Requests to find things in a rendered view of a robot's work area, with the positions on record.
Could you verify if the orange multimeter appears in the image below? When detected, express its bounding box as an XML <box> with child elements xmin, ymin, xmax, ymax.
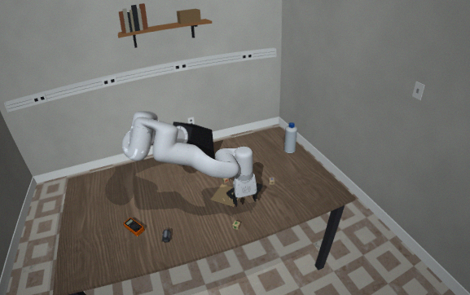
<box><xmin>124</xmin><ymin>218</ymin><xmax>145</xmax><ymax>236</ymax></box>

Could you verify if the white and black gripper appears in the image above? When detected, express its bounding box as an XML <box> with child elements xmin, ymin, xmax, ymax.
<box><xmin>226</xmin><ymin>174</ymin><xmax>263</xmax><ymax>206</ymax></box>

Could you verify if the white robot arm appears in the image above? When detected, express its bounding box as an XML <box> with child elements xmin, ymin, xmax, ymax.
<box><xmin>122</xmin><ymin>111</ymin><xmax>253</xmax><ymax>181</ymax></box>

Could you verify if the white plastic bottle with blue cap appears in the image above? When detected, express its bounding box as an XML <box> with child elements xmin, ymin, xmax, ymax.
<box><xmin>284</xmin><ymin>123</ymin><xmax>297</xmax><ymax>153</ymax></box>

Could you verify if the tan flat mat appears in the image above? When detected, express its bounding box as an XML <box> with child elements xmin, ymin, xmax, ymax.
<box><xmin>211</xmin><ymin>184</ymin><xmax>235</xmax><ymax>207</ymax></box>

